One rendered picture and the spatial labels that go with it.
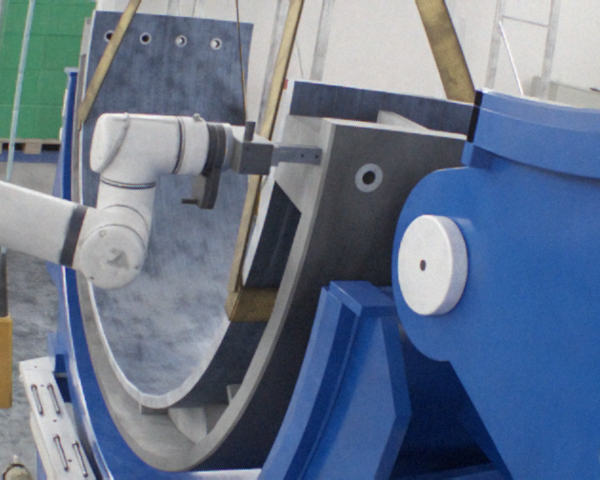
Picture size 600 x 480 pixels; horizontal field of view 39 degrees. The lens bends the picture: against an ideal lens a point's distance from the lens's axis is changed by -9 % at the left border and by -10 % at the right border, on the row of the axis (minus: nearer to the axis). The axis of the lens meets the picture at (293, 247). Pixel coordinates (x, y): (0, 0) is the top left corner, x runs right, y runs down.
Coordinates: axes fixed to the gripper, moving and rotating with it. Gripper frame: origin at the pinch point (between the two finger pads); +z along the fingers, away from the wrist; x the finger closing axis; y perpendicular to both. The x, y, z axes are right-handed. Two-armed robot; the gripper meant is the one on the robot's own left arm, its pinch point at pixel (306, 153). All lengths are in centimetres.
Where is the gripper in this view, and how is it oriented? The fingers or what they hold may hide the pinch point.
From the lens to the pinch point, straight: 141.8
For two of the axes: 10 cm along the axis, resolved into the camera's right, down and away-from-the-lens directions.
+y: 1.6, -9.5, -2.8
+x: -3.8, -3.2, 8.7
